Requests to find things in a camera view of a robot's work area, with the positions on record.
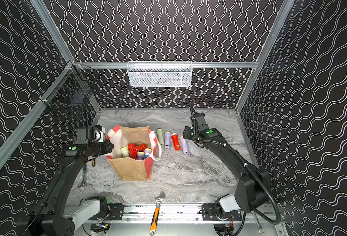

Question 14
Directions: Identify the silver combination wrench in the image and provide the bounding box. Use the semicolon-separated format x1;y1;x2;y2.
252;211;264;235

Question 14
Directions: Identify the orange handled adjustable wrench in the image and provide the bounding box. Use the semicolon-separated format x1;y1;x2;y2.
150;191;166;236

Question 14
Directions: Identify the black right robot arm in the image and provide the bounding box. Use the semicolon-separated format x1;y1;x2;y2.
183;104;281;225

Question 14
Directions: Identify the white wire mesh basket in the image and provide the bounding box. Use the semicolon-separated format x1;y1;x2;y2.
126;61;193;87

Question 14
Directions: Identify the red flashlight white head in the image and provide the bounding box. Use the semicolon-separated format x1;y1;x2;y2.
171;133;181;150

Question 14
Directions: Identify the pale green flashlight front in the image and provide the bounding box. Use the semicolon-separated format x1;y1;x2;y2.
120;147;129;158

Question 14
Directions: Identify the jute and red tote bag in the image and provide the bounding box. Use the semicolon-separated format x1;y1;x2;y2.
106;125;162;181

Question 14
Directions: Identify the black wire mesh basket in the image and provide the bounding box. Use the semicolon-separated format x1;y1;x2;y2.
40;65;100;118

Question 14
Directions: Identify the pale green flashlight back row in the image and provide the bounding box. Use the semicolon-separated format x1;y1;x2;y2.
156;128;164;147

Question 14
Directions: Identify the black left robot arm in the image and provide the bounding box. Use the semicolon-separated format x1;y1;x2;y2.
16;125;114;236

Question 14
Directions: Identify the purple flashlight yellow ring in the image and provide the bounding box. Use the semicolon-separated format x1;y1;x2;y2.
180;135;189;155

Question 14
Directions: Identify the red flashlight back row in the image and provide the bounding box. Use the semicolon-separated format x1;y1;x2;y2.
135;144;147;152

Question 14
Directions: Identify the purple flashlight back row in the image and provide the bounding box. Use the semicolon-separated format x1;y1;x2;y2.
164;131;171;149

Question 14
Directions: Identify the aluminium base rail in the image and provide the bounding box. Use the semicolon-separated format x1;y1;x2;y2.
61;203;283;223

